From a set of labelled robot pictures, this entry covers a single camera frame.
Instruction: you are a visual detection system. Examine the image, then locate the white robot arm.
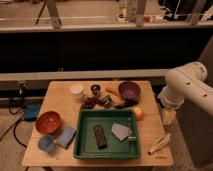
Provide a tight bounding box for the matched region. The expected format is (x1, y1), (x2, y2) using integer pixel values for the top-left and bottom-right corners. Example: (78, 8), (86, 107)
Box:
(158, 62), (213, 117)

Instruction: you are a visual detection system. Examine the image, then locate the small dark cup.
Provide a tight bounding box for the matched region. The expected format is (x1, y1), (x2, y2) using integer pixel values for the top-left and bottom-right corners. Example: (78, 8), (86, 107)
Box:
(91, 84), (101, 96)

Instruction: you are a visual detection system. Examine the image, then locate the white paper cup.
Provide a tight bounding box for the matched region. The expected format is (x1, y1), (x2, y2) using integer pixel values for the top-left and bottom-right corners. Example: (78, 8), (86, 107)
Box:
(70, 84), (84, 100)

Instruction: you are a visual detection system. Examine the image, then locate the blue measuring cup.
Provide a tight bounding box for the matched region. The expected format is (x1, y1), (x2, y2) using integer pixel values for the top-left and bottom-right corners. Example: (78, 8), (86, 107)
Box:
(38, 135), (55, 153)

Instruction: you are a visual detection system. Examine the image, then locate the orange peach fruit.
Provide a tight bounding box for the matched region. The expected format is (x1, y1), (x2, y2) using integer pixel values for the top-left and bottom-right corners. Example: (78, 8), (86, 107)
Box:
(133, 107), (143, 121)

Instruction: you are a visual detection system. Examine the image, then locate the purple bowl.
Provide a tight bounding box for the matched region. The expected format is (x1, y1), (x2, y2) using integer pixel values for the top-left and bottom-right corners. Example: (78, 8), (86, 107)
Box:
(118, 81), (141, 100)

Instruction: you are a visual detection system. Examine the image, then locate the grey folded cloth piece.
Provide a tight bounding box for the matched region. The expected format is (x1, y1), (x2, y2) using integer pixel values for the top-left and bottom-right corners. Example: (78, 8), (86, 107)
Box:
(111, 123), (129, 141)

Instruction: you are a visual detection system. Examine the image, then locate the orange carrot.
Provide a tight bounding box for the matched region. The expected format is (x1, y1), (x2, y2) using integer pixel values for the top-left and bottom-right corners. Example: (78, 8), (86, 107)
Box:
(105, 87), (119, 97)

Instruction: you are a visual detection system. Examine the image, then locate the dark brown rectangular block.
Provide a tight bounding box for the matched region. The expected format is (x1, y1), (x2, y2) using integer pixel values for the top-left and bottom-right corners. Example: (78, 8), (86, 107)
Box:
(93, 125), (107, 149)

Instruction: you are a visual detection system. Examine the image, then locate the dark brown toy pile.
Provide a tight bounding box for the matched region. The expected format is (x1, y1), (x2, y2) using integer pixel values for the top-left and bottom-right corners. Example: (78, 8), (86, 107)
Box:
(81, 95), (113, 109)

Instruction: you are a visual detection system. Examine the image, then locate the wooden table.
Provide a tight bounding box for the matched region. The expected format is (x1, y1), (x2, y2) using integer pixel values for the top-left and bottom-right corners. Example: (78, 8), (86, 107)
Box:
(22, 81), (173, 168)

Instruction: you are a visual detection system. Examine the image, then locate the green plastic tray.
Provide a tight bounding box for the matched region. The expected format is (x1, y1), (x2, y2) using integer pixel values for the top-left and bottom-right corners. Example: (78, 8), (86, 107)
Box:
(73, 109), (141, 160)

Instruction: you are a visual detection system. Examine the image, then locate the blue sponge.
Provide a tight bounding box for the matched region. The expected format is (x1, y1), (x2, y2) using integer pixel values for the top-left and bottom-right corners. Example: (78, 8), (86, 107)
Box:
(56, 127), (76, 149)

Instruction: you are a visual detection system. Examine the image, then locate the red-orange bowl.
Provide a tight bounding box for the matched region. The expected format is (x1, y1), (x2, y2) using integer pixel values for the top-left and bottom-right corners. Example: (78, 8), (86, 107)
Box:
(35, 111), (62, 135)

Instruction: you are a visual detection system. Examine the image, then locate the blue box on floor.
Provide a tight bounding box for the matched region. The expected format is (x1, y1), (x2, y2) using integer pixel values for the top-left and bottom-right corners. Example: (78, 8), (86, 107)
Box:
(24, 104), (41, 121)

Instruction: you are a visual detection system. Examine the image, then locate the black cable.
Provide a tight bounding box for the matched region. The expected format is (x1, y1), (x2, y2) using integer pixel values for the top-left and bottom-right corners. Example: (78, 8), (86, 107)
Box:
(0, 96), (28, 149)

